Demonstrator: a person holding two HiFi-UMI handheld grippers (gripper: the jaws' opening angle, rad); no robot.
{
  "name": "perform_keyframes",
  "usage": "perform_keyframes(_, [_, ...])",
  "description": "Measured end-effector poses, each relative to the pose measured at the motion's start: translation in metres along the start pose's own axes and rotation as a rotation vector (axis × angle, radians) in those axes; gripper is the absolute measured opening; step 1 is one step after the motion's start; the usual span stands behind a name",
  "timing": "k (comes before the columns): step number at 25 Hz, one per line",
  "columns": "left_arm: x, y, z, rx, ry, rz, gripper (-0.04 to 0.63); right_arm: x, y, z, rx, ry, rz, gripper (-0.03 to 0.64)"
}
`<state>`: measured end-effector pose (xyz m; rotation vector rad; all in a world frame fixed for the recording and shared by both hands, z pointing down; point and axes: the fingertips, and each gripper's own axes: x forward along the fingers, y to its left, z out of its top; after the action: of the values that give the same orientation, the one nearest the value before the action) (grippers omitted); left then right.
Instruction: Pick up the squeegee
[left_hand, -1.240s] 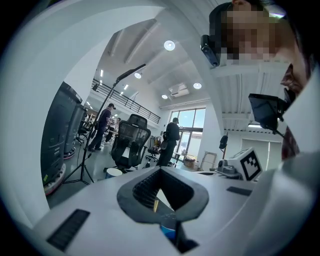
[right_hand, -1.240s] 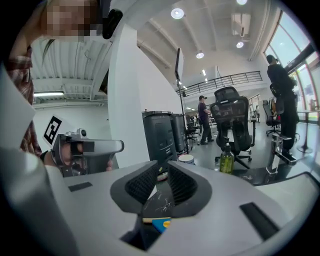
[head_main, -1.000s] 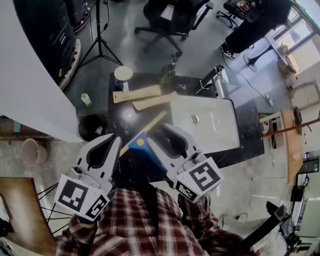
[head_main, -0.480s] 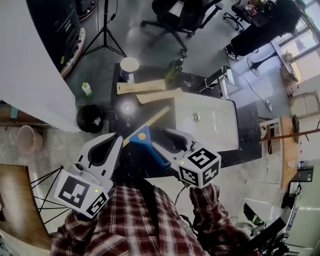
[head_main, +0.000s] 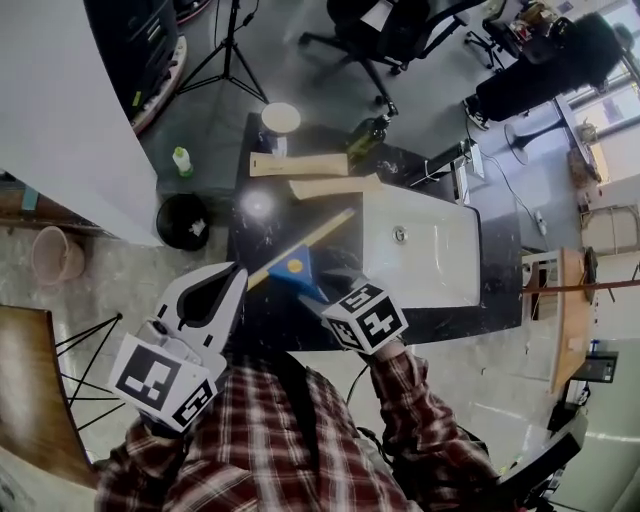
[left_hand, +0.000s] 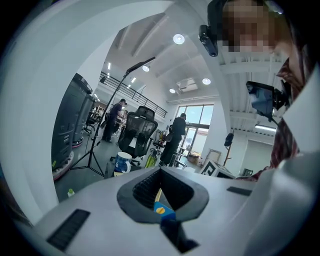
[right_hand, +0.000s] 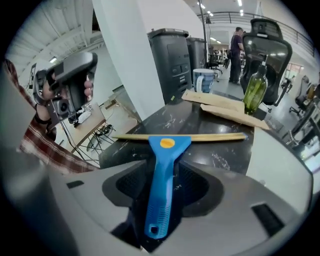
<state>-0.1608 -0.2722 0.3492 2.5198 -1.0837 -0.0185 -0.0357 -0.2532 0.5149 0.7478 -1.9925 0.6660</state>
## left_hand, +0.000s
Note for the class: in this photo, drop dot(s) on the round ceiling light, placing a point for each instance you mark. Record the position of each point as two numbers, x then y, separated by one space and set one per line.
145 68
172 91
179 39
206 81

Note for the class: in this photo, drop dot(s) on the white framed canvas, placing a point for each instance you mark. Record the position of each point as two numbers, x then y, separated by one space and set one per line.
214 155

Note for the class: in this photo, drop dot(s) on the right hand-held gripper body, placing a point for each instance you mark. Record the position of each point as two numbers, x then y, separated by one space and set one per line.
215 170

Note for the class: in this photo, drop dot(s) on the black office chair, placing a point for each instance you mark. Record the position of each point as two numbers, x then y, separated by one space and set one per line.
138 135

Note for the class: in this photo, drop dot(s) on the black chest-mounted screen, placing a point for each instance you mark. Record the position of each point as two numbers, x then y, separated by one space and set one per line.
262 97

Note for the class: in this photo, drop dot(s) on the green pump soap bottle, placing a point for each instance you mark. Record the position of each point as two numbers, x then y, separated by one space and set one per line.
151 160

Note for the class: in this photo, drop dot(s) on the blue patterned mug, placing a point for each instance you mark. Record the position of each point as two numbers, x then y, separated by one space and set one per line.
122 162

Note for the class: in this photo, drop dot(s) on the large glass window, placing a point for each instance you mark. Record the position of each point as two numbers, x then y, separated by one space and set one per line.
200 117

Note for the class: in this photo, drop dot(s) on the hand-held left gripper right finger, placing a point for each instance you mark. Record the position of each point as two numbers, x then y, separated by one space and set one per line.
220 215

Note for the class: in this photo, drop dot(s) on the person's right forearm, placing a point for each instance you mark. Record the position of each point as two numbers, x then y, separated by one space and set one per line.
252 175

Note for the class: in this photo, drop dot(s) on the black head-worn camera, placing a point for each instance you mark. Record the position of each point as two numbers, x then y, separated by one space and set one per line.
208 40

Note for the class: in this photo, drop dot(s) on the black tripod light stand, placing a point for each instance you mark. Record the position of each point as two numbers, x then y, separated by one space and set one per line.
92 150

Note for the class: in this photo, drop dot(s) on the wooden coat rack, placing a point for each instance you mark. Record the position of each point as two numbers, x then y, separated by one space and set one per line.
228 145

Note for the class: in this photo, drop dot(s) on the green capped bottle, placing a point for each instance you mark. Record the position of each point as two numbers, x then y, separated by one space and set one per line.
71 192

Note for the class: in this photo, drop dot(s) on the ceiling air conditioner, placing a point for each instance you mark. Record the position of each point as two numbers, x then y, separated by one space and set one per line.
187 86

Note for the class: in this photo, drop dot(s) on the black balcony railing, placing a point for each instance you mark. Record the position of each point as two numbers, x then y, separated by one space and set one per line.
140 96

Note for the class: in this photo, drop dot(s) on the large black cabinet machine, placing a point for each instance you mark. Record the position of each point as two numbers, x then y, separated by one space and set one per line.
66 125

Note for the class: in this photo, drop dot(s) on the person's plaid shirt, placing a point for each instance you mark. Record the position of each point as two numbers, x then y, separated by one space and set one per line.
287 140

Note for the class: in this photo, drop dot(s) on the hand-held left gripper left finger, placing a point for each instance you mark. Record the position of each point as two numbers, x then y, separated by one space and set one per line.
100 212

